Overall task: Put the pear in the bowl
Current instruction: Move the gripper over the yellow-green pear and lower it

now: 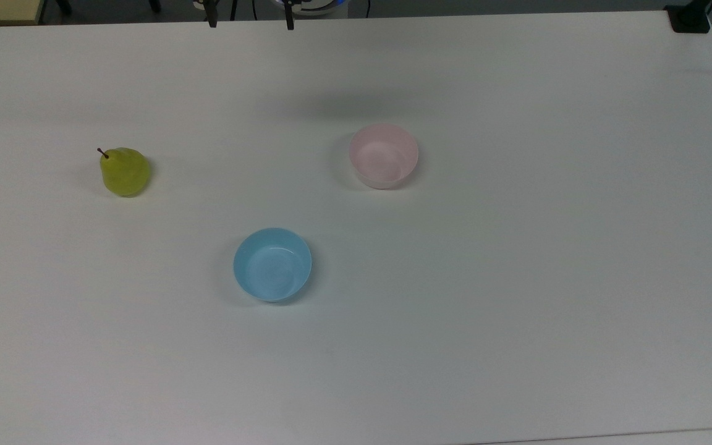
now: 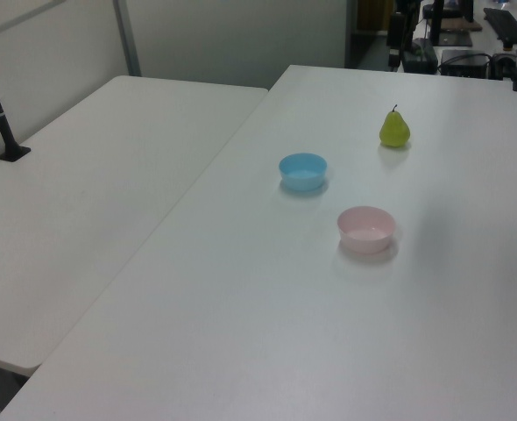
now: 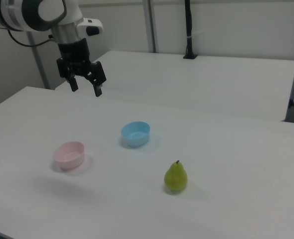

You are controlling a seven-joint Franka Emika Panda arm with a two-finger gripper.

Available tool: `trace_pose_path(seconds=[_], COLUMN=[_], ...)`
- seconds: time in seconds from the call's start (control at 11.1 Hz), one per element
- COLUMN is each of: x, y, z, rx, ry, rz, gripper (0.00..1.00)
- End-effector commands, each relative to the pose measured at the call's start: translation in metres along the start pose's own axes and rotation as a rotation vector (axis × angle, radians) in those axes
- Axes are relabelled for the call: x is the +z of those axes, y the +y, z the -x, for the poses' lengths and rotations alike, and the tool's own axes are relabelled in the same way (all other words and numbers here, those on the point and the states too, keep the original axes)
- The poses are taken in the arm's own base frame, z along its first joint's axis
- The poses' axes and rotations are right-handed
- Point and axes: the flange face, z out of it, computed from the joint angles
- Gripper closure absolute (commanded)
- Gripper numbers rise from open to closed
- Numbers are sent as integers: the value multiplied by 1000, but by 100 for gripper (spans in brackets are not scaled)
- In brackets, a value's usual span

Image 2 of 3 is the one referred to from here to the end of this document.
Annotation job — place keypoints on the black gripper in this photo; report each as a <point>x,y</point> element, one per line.
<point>396,30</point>

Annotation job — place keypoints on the green pear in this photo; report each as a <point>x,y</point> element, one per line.
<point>394,129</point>

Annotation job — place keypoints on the blue plastic bowl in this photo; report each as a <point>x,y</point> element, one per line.
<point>302,172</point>

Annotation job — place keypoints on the pink plastic bowl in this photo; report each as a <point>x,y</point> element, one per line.
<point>366,230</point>

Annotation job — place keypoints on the black green device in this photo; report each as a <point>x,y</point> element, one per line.
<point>420,56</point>

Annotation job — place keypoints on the black monitor stand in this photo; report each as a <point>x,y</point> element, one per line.
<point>442,35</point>

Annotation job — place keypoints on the black electronics box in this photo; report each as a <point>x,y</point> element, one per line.
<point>464,61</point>

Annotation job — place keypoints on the brown wooden board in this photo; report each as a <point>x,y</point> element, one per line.
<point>455,22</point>

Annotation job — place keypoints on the black keyboard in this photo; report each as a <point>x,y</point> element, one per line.
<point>508,24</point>

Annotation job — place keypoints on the grey partition post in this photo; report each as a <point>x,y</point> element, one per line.
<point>127,37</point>

